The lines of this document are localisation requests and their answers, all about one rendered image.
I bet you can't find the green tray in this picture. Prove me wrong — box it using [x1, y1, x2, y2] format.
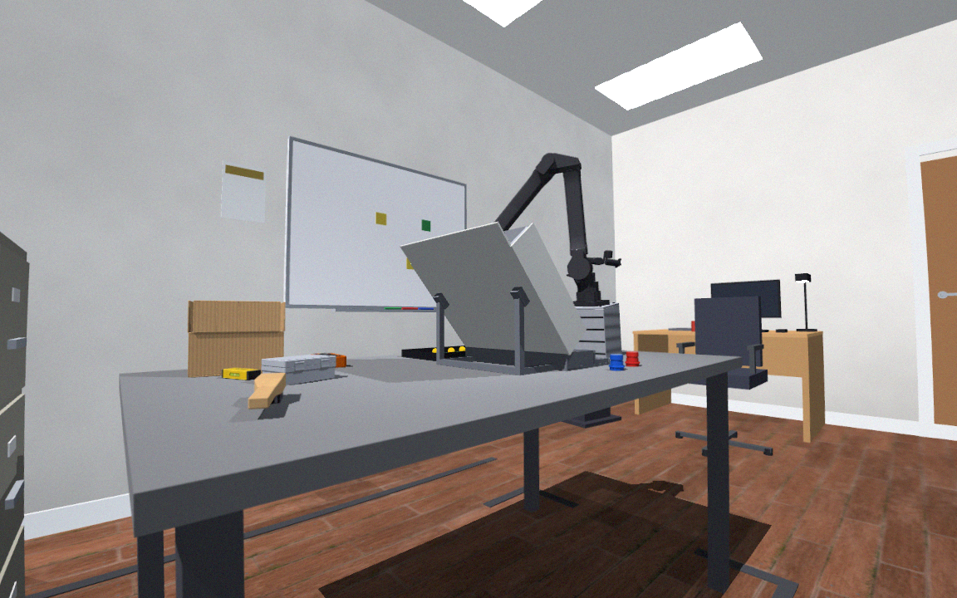
[401, 346, 465, 361]

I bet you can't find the yellow spirit level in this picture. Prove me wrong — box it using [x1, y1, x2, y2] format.
[222, 368, 261, 380]

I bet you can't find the open brown cardboard box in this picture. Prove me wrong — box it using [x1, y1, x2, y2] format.
[188, 301, 286, 378]

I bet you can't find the orange digital multimeter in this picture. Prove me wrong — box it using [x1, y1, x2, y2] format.
[324, 353, 346, 368]

